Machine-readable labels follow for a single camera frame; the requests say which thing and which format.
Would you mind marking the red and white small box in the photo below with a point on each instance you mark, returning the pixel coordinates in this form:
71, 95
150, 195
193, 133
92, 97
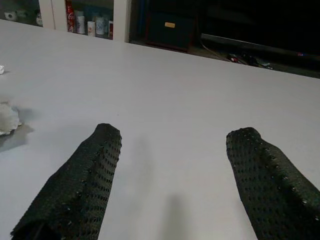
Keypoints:
110, 30

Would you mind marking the white glass-door cabinet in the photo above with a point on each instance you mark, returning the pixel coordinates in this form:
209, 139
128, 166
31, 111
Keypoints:
121, 20

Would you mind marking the black box with gold label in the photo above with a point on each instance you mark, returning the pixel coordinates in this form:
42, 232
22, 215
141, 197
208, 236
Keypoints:
170, 37

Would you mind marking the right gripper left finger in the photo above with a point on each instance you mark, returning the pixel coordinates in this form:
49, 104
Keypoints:
80, 187

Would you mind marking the tall white printed cup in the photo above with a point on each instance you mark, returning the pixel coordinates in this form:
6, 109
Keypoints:
80, 25

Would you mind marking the red cola can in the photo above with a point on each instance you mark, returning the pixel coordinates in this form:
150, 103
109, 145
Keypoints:
70, 16

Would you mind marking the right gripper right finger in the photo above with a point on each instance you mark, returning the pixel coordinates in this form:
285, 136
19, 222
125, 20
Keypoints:
270, 190

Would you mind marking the small white printed cup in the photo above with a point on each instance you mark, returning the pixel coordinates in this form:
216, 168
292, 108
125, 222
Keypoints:
91, 28

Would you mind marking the white tissue wrapper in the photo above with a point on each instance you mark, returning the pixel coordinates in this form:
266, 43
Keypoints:
7, 118

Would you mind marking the white tape roll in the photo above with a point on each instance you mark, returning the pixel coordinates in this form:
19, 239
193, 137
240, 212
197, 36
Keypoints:
10, 15

